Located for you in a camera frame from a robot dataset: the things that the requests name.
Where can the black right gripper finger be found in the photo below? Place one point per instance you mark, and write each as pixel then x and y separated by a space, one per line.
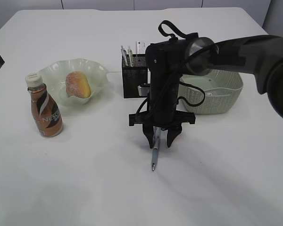
pixel 172 133
pixel 148 131

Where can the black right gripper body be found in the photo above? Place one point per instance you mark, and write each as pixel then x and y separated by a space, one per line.
pixel 159 108

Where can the blue patterned pen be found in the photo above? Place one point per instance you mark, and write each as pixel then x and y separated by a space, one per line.
pixel 155 149

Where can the clear plastic ruler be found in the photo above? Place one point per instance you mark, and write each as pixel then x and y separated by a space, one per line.
pixel 140 47

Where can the cream ballpoint pen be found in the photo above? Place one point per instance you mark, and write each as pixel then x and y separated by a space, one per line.
pixel 130 55

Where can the brown coffee bottle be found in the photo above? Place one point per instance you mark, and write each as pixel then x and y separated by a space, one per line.
pixel 44 108

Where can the white grey ballpoint pen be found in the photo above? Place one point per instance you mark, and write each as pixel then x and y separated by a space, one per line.
pixel 124 55

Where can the yellow bread roll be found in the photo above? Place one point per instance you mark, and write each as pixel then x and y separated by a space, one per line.
pixel 77 85

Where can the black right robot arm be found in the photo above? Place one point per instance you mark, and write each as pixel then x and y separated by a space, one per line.
pixel 168 61

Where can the black mesh pen holder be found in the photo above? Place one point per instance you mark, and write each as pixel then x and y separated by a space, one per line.
pixel 133 76

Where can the frosted green wavy plate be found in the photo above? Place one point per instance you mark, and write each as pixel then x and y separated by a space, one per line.
pixel 54 76

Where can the green plastic woven basket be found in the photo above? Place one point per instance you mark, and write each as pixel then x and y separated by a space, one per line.
pixel 222 89

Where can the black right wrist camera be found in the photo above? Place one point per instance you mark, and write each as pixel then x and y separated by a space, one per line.
pixel 143 89

